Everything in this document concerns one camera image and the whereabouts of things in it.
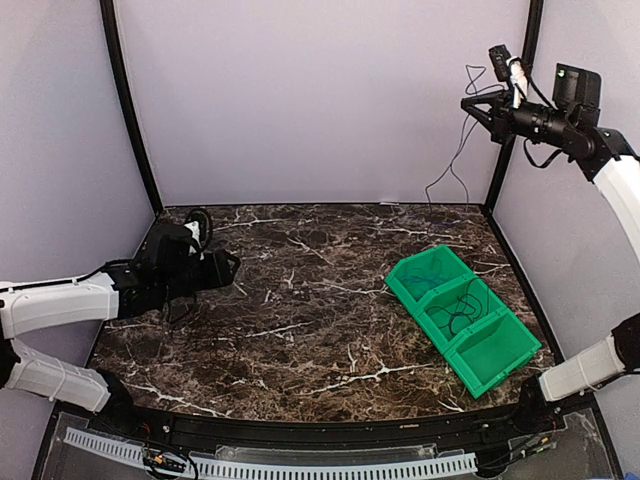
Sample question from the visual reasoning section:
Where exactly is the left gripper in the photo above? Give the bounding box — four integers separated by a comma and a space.
159, 249, 239, 304

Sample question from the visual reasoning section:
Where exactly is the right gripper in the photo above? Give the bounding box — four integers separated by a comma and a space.
461, 85, 574, 147

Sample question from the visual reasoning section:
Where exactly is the light blue cable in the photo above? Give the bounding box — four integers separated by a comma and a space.
402, 257, 451, 291

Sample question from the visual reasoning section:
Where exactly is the black cable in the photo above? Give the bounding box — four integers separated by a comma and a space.
427, 287, 494, 336

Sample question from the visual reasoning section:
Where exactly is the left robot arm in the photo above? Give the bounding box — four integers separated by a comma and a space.
1, 220, 240, 436

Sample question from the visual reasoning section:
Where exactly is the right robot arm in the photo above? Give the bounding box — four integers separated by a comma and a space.
461, 46, 639, 434

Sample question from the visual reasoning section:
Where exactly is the green bin near compartment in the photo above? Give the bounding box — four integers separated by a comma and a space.
444, 308, 542, 399

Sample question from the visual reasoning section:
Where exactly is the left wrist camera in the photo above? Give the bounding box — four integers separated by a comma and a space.
184, 207, 213, 260

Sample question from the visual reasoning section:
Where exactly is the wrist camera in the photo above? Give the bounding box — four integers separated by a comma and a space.
184, 207, 213, 260
489, 45, 529, 109

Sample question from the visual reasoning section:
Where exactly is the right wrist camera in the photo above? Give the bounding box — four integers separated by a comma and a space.
489, 45, 529, 109

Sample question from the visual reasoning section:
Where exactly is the black front rail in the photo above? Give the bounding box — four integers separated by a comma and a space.
89, 399, 561, 454

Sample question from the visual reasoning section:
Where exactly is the white slotted cable duct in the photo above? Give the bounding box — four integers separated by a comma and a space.
64, 427, 477, 479

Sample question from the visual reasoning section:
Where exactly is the left black frame post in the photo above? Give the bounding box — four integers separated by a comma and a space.
98, 0, 164, 216

